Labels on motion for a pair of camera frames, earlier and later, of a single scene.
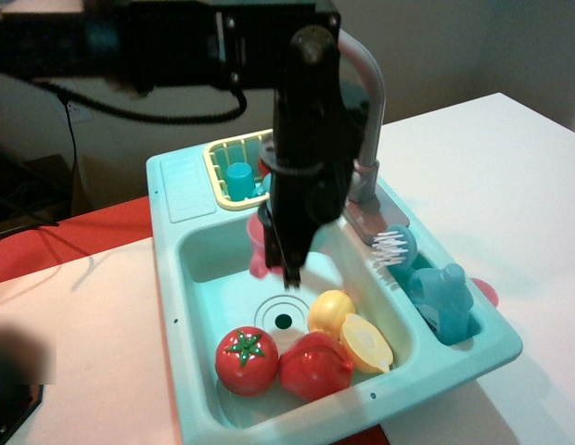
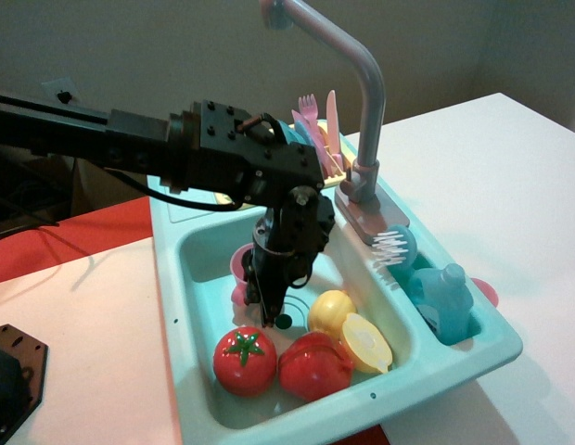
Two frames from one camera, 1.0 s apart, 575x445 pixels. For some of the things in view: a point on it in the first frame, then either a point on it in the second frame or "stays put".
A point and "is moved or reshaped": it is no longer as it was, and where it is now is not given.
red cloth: (29, 251) stays put
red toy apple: (315, 367) stays put
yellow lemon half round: (327, 311) stays put
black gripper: (310, 152) → (285, 242)
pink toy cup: (256, 229) is moved or reshaped
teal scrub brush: (395, 247) stays put
